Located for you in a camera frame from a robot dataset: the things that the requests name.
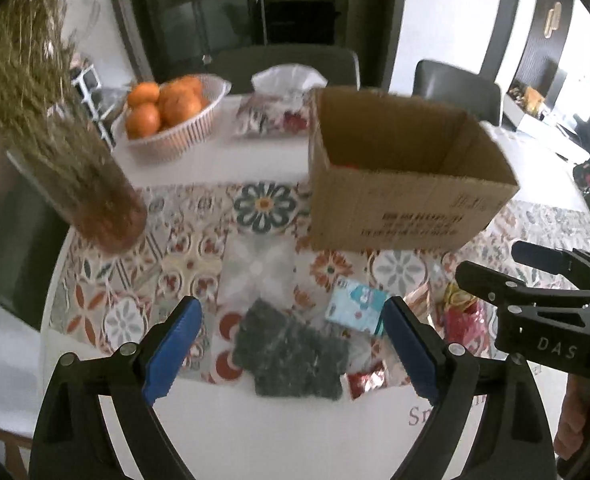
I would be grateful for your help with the dried grass bunch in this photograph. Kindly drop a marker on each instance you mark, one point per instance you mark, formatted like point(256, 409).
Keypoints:
point(40, 110)

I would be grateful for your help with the pile of oranges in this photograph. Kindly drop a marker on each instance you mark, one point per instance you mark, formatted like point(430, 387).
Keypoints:
point(180, 105)

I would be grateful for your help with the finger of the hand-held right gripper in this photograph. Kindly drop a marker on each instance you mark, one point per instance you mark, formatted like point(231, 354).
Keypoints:
point(480, 277)
point(535, 255)

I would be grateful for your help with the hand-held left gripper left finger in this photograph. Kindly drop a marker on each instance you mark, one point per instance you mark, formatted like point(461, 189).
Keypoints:
point(175, 345)

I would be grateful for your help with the white cube shelf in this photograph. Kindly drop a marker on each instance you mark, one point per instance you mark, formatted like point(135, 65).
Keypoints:
point(87, 80)

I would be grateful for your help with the dark green fuzzy cloth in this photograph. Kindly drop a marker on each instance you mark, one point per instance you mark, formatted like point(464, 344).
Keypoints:
point(290, 355)

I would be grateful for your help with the orange toy figure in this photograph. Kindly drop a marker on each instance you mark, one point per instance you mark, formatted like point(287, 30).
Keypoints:
point(530, 95)

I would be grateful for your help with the wooden stool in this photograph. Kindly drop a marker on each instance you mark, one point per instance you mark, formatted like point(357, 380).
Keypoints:
point(12, 447)

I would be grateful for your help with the floral tissue box cover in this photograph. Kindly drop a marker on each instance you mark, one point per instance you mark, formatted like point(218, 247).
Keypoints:
point(265, 117)

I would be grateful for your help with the patterned table runner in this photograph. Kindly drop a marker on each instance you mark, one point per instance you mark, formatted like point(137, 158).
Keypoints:
point(125, 280)

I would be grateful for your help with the red yellow printed packet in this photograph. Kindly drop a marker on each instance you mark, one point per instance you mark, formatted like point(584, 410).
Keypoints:
point(465, 321)

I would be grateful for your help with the black glass door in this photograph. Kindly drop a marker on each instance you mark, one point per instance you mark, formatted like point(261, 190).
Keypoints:
point(200, 10)

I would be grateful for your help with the red foil snack packet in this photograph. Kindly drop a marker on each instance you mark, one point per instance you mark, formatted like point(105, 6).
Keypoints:
point(367, 380)

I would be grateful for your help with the light blue tissue pack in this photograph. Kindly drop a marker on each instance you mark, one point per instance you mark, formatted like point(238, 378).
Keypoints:
point(355, 307)

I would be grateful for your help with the white lettered tablecloth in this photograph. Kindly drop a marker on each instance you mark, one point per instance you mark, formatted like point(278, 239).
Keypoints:
point(275, 440)

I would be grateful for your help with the gold wall ornament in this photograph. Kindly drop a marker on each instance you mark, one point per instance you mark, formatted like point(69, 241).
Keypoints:
point(555, 15)

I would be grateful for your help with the white ribbed fruit basket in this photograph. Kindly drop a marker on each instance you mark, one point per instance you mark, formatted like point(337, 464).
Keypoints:
point(185, 135)

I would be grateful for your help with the white tv cabinet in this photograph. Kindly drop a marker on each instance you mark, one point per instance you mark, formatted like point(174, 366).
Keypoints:
point(550, 135)

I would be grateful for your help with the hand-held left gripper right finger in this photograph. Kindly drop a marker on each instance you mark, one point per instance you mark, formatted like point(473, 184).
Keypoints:
point(410, 350)

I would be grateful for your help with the brown cardboard box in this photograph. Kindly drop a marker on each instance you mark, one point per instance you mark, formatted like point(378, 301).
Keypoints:
point(400, 210)

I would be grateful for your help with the person's right hand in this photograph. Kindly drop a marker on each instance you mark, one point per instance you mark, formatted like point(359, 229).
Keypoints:
point(572, 410)

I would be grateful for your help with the glass vase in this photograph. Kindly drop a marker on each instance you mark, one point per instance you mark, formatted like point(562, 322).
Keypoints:
point(110, 220)

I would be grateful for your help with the white tissue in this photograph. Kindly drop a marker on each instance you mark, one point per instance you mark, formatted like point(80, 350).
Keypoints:
point(287, 80)

